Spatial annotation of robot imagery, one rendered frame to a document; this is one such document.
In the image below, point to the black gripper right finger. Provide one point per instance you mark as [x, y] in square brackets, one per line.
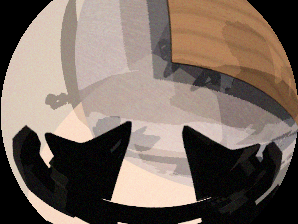
[210, 162]

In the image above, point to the light wooden board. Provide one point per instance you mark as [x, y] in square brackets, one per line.
[231, 37]

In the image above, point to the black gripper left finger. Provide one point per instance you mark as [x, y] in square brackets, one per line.
[100, 158]

